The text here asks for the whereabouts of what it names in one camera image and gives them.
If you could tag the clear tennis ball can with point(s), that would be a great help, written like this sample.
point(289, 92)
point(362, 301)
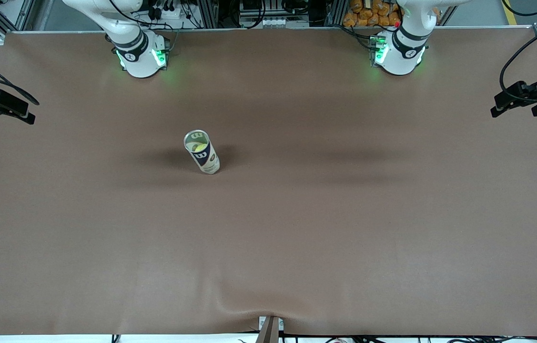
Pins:
point(208, 162)

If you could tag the brown mounting bar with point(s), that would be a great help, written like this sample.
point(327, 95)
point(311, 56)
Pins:
point(268, 333)

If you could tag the white power strip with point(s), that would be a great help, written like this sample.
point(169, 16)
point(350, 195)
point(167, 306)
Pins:
point(168, 12)

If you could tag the silver metal table bracket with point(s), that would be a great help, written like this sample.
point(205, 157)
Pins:
point(280, 324)

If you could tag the white terminal block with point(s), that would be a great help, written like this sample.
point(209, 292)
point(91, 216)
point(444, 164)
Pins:
point(278, 22)

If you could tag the orange bread pile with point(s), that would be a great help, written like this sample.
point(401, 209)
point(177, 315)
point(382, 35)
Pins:
point(368, 14)

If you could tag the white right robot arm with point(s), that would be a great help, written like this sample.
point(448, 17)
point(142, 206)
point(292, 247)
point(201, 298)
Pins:
point(137, 62)

